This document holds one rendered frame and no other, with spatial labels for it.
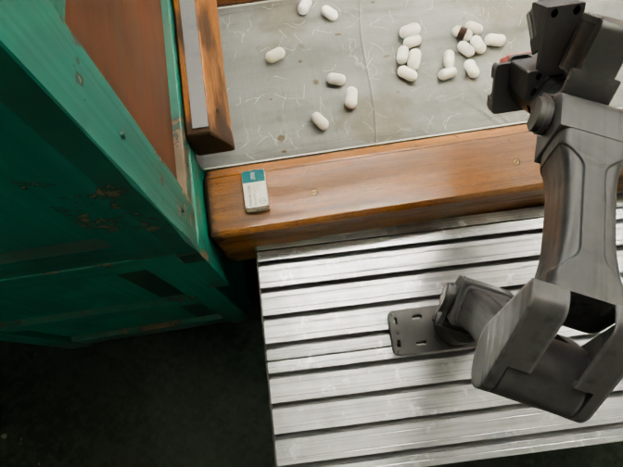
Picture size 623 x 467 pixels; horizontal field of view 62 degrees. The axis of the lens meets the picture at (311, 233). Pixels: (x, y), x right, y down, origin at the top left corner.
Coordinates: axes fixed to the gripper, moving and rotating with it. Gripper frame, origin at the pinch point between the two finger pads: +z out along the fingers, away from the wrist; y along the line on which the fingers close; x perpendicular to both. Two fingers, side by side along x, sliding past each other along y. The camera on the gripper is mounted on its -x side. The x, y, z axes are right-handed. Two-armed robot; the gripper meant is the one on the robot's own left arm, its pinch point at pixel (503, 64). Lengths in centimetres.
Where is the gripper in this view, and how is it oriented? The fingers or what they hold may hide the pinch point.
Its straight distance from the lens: 82.4
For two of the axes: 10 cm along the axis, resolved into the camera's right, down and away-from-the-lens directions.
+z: -1.0, -5.6, 8.2
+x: 1.0, 8.2, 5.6
